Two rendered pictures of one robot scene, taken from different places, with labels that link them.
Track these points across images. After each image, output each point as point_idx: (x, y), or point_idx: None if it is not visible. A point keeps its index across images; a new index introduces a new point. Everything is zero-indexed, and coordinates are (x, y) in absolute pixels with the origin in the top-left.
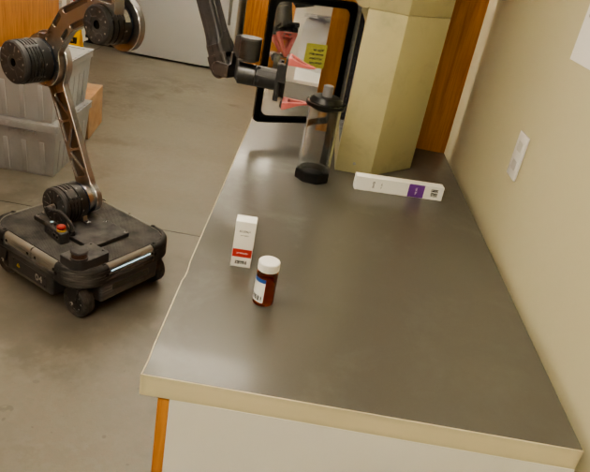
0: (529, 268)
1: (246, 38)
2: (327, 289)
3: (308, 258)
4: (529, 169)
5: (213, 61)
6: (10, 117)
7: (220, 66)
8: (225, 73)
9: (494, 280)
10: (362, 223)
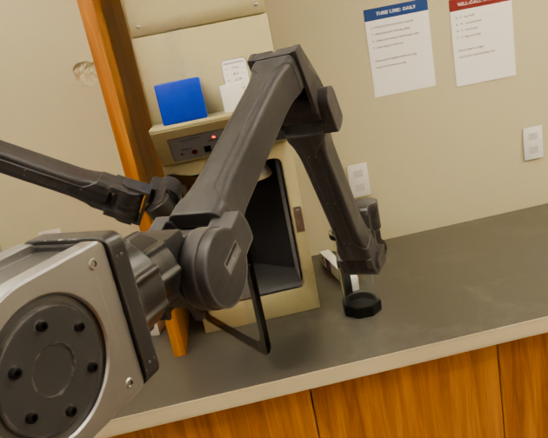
0: (444, 207)
1: (377, 201)
2: None
3: (533, 268)
4: (384, 175)
5: (374, 258)
6: None
7: (381, 253)
8: (384, 256)
9: (445, 228)
10: (431, 269)
